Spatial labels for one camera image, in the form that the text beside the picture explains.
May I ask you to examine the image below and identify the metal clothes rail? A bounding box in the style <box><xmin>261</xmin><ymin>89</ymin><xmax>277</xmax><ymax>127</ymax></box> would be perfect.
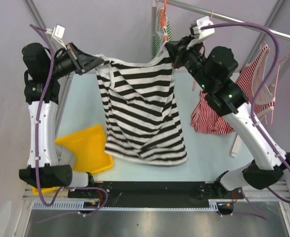
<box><xmin>167</xmin><ymin>0</ymin><xmax>290</xmax><ymax>41</ymax></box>

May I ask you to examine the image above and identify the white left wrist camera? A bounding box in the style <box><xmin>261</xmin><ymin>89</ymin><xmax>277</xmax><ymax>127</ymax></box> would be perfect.
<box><xmin>45</xmin><ymin>24</ymin><xmax>67</xmax><ymax>49</ymax></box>

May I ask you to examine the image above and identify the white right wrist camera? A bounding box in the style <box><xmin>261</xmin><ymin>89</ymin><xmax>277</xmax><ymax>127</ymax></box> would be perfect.
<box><xmin>186</xmin><ymin>16</ymin><xmax>215</xmax><ymax>49</ymax></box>

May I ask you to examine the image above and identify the green white striped tank top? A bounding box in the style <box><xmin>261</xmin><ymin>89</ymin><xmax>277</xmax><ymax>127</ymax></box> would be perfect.
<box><xmin>152</xmin><ymin>7</ymin><xmax>173</xmax><ymax>57</ymax></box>

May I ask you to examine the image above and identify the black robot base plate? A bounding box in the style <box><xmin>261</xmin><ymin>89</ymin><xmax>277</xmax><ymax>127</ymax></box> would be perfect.
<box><xmin>68</xmin><ymin>181</ymin><xmax>237</xmax><ymax>215</ymax></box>

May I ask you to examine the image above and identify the black white striped tank top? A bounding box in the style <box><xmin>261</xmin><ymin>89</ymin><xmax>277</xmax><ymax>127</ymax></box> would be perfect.
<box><xmin>96</xmin><ymin>47</ymin><xmax>188</xmax><ymax>166</ymax></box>

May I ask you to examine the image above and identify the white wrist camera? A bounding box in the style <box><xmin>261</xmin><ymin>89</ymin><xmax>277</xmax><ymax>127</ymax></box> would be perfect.
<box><xmin>45</xmin><ymin>24</ymin><xmax>67</xmax><ymax>49</ymax></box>
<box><xmin>186</xmin><ymin>16</ymin><xmax>215</xmax><ymax>49</ymax></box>

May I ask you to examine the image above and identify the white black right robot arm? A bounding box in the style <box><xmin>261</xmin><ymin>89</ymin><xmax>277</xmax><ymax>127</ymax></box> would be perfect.
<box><xmin>164</xmin><ymin>36</ymin><xmax>290</xmax><ymax>198</ymax></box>

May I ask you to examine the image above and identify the empty pink wire hanger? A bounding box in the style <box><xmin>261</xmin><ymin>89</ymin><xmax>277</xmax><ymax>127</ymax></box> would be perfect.
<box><xmin>192</xmin><ymin>9</ymin><xmax>214</xmax><ymax>91</ymax></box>

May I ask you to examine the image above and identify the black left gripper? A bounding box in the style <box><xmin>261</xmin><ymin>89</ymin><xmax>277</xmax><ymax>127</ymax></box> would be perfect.
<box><xmin>45</xmin><ymin>42</ymin><xmax>104</xmax><ymax>79</ymax></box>

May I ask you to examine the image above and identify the pink hanger under red top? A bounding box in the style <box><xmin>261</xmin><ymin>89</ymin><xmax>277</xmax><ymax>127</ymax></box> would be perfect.
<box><xmin>264</xmin><ymin>33</ymin><xmax>290</xmax><ymax>125</ymax></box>

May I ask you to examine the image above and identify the red white striped tank top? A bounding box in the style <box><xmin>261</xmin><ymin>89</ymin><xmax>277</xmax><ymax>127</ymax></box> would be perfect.
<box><xmin>190</xmin><ymin>43</ymin><xmax>276</xmax><ymax>134</ymax></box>

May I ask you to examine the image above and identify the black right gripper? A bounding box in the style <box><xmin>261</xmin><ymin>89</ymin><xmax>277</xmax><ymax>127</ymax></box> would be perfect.
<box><xmin>164</xmin><ymin>34</ymin><xmax>212</xmax><ymax>91</ymax></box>

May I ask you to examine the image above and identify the grey cloth garment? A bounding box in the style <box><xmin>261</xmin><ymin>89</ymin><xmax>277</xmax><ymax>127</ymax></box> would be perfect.
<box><xmin>55</xmin><ymin>145</ymin><xmax>77</xmax><ymax>170</ymax></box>

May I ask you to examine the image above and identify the yellow plastic bin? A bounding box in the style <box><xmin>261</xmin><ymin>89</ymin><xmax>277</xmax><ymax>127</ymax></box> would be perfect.
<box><xmin>39</xmin><ymin>125</ymin><xmax>114</xmax><ymax>187</ymax></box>

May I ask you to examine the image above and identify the orange plastic hanger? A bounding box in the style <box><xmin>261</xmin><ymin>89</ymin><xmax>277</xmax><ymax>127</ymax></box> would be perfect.
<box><xmin>160</xmin><ymin>0</ymin><xmax>168</xmax><ymax>42</ymax></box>

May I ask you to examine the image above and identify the white slotted cable duct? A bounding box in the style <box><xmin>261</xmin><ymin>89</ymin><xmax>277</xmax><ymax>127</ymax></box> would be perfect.
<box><xmin>32</xmin><ymin>199</ymin><xmax>234</xmax><ymax>211</ymax></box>

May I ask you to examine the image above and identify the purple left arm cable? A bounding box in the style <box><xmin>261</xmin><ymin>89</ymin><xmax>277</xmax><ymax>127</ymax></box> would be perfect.
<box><xmin>29</xmin><ymin>23</ymin><xmax>110</xmax><ymax>218</ymax></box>

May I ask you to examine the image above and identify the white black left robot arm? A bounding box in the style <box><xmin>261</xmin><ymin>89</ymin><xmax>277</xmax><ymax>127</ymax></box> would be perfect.
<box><xmin>19</xmin><ymin>42</ymin><xmax>104</xmax><ymax>198</ymax></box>

